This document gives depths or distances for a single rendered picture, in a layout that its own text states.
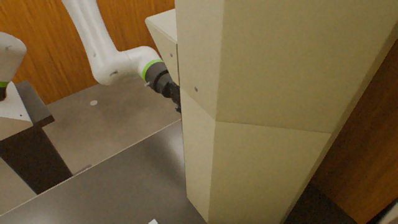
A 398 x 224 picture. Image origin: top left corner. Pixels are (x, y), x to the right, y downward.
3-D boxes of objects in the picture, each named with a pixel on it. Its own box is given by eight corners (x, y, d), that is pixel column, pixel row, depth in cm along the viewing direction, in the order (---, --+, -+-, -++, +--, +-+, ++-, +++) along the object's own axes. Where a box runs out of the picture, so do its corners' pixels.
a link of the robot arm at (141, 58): (150, 38, 96) (150, 65, 103) (118, 44, 90) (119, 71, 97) (171, 56, 89) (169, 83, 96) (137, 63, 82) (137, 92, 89)
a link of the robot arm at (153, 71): (170, 56, 88) (171, 78, 95) (138, 69, 83) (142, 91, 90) (180, 65, 85) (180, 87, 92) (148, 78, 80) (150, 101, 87)
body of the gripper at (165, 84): (157, 96, 88) (172, 112, 83) (154, 76, 82) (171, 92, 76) (176, 88, 91) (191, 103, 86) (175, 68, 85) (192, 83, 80)
